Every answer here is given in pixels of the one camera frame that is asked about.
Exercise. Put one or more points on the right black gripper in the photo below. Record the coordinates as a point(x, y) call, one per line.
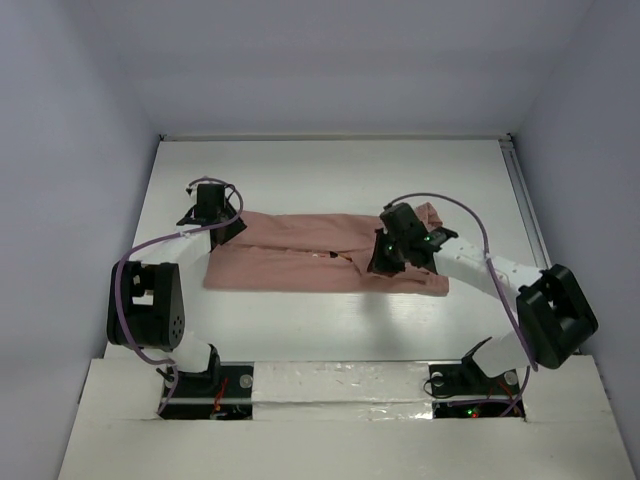
point(378, 263)

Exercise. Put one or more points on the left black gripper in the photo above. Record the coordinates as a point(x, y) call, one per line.
point(235, 228)

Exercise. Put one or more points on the pink printed t shirt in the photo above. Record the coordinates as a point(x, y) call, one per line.
point(313, 253)

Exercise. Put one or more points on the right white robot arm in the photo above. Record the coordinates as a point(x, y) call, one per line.
point(548, 311)

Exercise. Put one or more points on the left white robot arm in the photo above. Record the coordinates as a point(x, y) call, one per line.
point(146, 312)

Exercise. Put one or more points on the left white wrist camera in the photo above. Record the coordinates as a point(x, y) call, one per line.
point(191, 189)

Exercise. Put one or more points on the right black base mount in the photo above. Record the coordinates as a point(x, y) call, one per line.
point(462, 390)

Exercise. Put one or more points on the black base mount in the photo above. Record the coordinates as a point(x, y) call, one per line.
point(462, 390)
point(223, 392)

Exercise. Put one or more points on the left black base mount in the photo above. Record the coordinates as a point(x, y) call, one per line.
point(223, 392)

